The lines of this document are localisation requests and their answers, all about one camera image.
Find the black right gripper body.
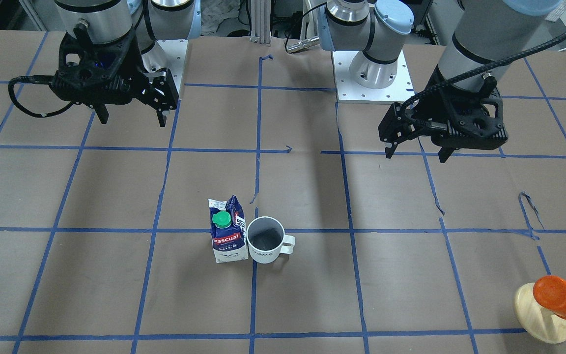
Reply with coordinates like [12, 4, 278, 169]
[49, 22, 179, 111]

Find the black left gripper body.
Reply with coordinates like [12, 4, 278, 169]
[378, 73, 509, 150]

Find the Pascual milk carton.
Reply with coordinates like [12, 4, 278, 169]
[208, 195, 249, 264]

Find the white mug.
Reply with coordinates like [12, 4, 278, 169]
[246, 216, 296, 264]

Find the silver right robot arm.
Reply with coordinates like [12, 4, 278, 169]
[49, 0, 201, 127]

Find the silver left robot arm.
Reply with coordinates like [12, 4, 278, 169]
[308, 0, 566, 163]

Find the orange mug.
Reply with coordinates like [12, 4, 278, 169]
[532, 275, 566, 320]

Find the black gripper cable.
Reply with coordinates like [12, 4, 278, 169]
[8, 75, 75, 118]

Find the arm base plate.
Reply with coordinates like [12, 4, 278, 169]
[332, 50, 415, 105]
[141, 39, 189, 94]

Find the aluminium frame post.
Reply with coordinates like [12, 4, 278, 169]
[249, 0, 272, 46]

